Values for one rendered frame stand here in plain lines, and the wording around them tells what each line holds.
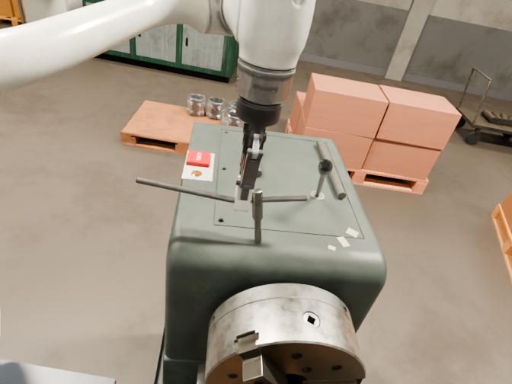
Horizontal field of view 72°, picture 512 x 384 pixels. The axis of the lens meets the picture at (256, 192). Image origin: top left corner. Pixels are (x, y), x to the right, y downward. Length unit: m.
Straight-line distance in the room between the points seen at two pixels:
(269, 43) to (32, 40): 0.28
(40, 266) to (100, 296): 0.43
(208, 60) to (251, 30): 4.55
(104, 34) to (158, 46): 4.67
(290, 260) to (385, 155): 2.73
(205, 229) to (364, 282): 0.36
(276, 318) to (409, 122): 2.78
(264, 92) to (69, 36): 0.26
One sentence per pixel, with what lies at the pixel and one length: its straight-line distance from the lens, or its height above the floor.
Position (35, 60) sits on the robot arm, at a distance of 0.49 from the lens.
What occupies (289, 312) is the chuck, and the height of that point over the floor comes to 1.24.
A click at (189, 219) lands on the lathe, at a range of 0.78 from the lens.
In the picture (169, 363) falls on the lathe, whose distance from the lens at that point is 1.04.
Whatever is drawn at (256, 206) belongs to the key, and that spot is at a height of 1.34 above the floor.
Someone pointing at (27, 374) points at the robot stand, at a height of 0.75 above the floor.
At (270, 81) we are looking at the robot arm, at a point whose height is 1.60.
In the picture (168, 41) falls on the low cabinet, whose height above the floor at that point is 0.42.
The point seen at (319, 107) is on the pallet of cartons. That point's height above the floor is 0.69.
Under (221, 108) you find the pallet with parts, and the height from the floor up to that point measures 0.26.
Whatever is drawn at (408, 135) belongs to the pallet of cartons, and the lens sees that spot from 3.36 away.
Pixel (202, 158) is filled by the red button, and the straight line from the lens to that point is 0.96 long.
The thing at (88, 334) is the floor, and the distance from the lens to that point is 2.13.
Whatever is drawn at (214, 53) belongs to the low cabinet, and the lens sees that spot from 5.03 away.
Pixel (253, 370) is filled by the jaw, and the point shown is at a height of 1.19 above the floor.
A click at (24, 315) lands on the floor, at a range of 2.28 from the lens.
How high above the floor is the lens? 1.78
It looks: 36 degrees down
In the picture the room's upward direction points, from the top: 12 degrees clockwise
